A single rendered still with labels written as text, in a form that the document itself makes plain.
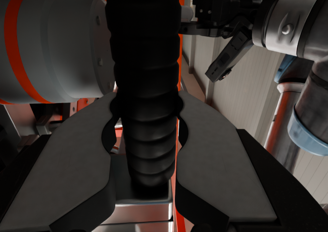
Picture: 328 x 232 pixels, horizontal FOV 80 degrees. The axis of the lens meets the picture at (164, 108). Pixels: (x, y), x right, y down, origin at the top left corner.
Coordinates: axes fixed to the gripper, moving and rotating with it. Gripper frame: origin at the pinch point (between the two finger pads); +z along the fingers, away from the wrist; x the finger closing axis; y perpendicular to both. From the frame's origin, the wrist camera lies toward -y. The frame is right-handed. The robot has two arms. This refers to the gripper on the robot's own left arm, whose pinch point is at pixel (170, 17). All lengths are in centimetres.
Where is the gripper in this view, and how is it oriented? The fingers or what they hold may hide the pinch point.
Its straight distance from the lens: 43.6
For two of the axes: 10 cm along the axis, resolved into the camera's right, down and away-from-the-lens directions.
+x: -7.4, 4.0, -5.5
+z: -6.8, -4.1, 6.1
